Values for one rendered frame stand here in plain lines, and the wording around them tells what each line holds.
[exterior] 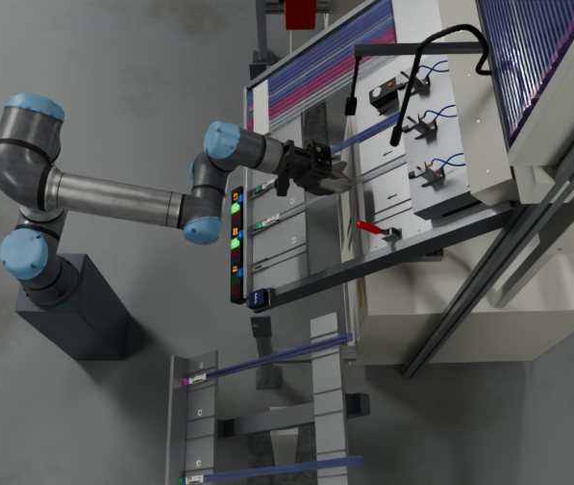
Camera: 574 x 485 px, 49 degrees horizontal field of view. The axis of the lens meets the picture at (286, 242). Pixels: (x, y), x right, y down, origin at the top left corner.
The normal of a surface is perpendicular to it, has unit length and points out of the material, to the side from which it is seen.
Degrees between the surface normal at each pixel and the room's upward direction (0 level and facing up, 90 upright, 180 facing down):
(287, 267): 45
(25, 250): 7
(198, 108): 0
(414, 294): 0
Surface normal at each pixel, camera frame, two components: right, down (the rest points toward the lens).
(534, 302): 0.00, -0.42
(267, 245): -0.70, -0.28
